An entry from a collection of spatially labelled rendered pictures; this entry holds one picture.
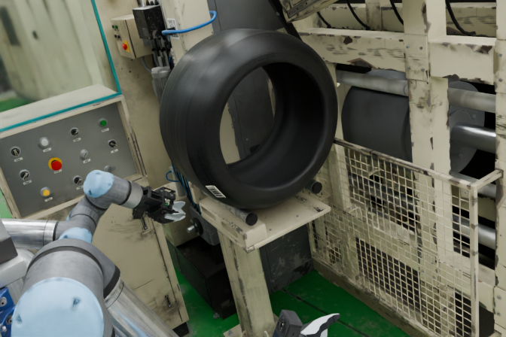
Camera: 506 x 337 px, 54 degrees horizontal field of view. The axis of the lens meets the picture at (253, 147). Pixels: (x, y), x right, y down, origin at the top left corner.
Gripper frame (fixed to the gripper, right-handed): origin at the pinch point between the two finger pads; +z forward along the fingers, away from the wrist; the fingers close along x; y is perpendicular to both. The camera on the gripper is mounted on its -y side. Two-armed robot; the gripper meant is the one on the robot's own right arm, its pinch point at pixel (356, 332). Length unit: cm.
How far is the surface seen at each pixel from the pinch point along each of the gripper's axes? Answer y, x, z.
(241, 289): 54, -123, -7
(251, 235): 11, -78, -3
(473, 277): 33, -47, 56
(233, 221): 8, -87, -7
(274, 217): 14, -93, 8
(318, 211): 14, -88, 24
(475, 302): 42, -48, 57
